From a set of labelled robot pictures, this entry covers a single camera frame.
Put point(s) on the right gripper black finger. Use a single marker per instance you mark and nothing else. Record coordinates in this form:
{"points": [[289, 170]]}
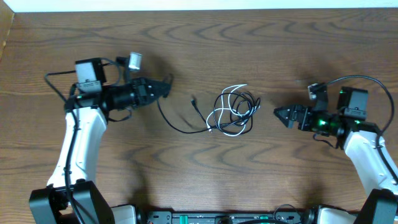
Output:
{"points": [[285, 112], [287, 121]]}

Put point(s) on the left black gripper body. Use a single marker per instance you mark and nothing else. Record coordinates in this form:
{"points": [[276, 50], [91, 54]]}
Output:
{"points": [[138, 91]]}

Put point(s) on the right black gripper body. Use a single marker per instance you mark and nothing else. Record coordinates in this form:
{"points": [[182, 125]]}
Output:
{"points": [[308, 120]]}

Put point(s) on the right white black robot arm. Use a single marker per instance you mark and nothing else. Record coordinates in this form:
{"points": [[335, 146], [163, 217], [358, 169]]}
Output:
{"points": [[362, 143]]}

